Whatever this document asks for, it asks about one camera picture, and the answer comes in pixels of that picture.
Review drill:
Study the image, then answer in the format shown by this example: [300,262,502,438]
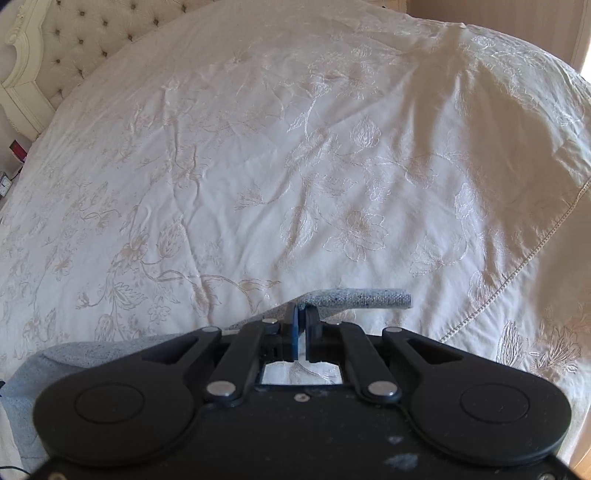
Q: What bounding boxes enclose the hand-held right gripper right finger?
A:
[305,307,465,401]

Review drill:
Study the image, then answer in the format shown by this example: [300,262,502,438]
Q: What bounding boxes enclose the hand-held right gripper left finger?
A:
[139,307,301,401]

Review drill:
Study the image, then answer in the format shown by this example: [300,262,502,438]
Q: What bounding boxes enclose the grey speckled pants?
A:
[0,288,413,469]

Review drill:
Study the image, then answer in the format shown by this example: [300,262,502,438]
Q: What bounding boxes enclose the cream embroidered bedspread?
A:
[0,0,591,480]

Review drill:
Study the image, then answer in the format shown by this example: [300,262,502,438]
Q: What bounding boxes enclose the cream tufted headboard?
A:
[0,0,197,141]

